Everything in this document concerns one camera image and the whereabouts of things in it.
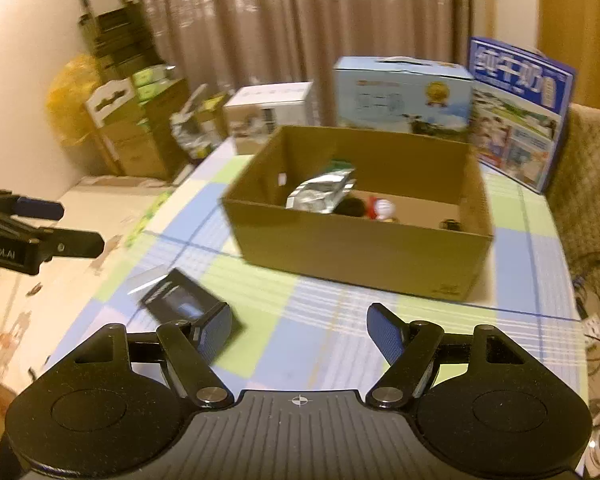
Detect white printed box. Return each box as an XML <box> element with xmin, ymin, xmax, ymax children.
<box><xmin>223</xmin><ymin>81</ymin><xmax>315</xmax><ymax>156</ymax></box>

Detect black folding cart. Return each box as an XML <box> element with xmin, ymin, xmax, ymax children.
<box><xmin>77</xmin><ymin>0</ymin><xmax>157</xmax><ymax>82</ymax></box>

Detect beige printed cloth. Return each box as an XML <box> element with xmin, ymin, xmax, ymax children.
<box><xmin>0</xmin><ymin>175</ymin><xmax>177</xmax><ymax>401</ymax></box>

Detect white power strip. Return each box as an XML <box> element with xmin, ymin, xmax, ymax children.
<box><xmin>577</xmin><ymin>314</ymin><xmax>600</xmax><ymax>347</ymax></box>

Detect beige curtain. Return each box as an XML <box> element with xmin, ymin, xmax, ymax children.
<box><xmin>130</xmin><ymin>0</ymin><xmax>473</xmax><ymax>126</ymax></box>

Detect silver foil bag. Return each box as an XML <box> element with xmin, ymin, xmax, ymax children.
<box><xmin>285</xmin><ymin>160</ymin><xmax>357</xmax><ymax>216</ymax></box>

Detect light blue milk carton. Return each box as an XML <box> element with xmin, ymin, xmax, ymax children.
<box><xmin>333</xmin><ymin>56</ymin><xmax>474</xmax><ymax>142</ymax></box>

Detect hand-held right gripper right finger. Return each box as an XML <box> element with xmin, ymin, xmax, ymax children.
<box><xmin>366</xmin><ymin>303</ymin><xmax>529</xmax><ymax>409</ymax></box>

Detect brown cardboard box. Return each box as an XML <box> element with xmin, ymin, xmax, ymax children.
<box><xmin>222</xmin><ymin>125</ymin><xmax>495</xmax><ymax>302</ymax></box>

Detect wooden door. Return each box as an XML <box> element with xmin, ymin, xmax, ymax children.
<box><xmin>536</xmin><ymin>0</ymin><xmax>600</xmax><ymax>117</ymax></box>

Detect quilted beige chair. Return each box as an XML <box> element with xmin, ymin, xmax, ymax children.
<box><xmin>545</xmin><ymin>102</ymin><xmax>600</xmax><ymax>281</ymax></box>

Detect crumpled silver bag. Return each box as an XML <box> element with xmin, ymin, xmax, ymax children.
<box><xmin>169</xmin><ymin>87</ymin><xmax>231</xmax><ymax>162</ymax></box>

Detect yellow plastic bag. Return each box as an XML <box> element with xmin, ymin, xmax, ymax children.
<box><xmin>47</xmin><ymin>53</ymin><xmax>102</xmax><ymax>149</ymax></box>

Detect green white packets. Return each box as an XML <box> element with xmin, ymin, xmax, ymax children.
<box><xmin>131</xmin><ymin>65</ymin><xmax>177</xmax><ymax>107</ymax></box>

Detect blue cat plush toy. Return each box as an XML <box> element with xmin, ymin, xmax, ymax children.
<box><xmin>365</xmin><ymin>198</ymin><xmax>399</xmax><ymax>222</ymax></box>

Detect small black box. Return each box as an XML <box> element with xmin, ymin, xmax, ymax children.
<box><xmin>139</xmin><ymin>268</ymin><xmax>244</xmax><ymax>347</ymax></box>

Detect dark blue milk carton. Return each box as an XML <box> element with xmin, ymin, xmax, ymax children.
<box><xmin>467</xmin><ymin>36</ymin><xmax>577</xmax><ymax>194</ymax></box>

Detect black cables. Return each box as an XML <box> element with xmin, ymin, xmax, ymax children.
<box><xmin>570</xmin><ymin>255</ymin><xmax>600</xmax><ymax>376</ymax></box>

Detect brown cardboard boxes stack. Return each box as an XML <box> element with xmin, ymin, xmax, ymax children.
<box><xmin>83</xmin><ymin>77</ymin><xmax>191</xmax><ymax>179</ymax></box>

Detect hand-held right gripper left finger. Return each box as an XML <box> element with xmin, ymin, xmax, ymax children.
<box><xmin>74</xmin><ymin>302</ymin><xmax>233</xmax><ymax>409</ymax></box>

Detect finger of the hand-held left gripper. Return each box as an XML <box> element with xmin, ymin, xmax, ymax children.
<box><xmin>0</xmin><ymin>188</ymin><xmax>65</xmax><ymax>221</ymax></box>
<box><xmin>0</xmin><ymin>212</ymin><xmax>106</xmax><ymax>260</ymax></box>

